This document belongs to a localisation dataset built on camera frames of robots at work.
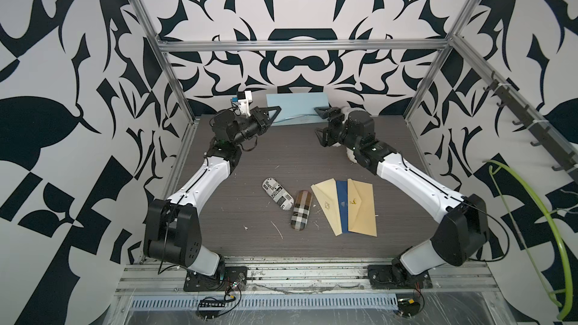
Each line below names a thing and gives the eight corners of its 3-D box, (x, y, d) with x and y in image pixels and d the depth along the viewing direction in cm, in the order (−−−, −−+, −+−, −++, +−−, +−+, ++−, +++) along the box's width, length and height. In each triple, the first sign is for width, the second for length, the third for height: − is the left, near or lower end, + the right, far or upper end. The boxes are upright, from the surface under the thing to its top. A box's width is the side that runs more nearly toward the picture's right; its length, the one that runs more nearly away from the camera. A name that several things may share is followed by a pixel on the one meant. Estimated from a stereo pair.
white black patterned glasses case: (258, 188, 96) (258, 185, 94) (270, 178, 99) (269, 174, 97) (287, 213, 89) (287, 210, 87) (298, 201, 93) (298, 198, 90)
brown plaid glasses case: (288, 228, 86) (288, 225, 84) (297, 191, 95) (298, 188, 93) (305, 232, 85) (306, 230, 83) (313, 195, 94) (313, 191, 92)
